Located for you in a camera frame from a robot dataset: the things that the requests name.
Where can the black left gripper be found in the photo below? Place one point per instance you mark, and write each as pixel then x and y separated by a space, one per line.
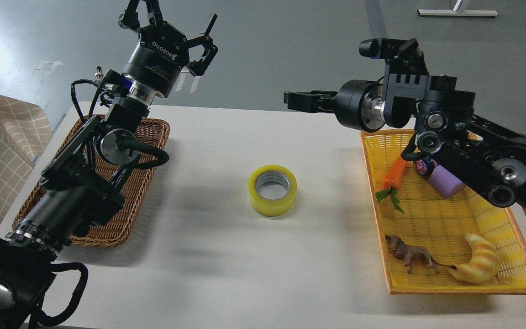
pixel 158 57

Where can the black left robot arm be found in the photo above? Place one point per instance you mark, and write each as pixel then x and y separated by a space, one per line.
pixel 84 181

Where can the brown wicker basket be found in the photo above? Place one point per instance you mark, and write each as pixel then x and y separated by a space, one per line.
pixel 150 131

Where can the toy croissant bread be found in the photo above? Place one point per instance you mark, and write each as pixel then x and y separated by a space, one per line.
pixel 484 262

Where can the white metal stand base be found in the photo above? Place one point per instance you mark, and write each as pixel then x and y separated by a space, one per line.
pixel 459 9

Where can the yellow tape roll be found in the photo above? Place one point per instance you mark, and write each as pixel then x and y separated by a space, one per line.
pixel 272 175

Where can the yellow plastic basket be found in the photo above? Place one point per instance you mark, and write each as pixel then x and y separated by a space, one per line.
pixel 440 224

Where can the orange toy carrot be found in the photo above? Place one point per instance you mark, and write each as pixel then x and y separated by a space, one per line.
pixel 392 184

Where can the purple foam block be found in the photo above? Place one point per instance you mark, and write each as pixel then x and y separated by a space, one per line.
pixel 444 182

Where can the small purple can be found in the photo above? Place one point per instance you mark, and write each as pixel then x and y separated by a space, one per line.
pixel 425 166

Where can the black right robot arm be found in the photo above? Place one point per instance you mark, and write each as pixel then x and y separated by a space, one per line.
pixel 425 115

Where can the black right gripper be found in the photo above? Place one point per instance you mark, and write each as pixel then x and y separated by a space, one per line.
pixel 354 104

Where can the brown toy lion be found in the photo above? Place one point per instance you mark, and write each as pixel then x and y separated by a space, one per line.
pixel 401 251

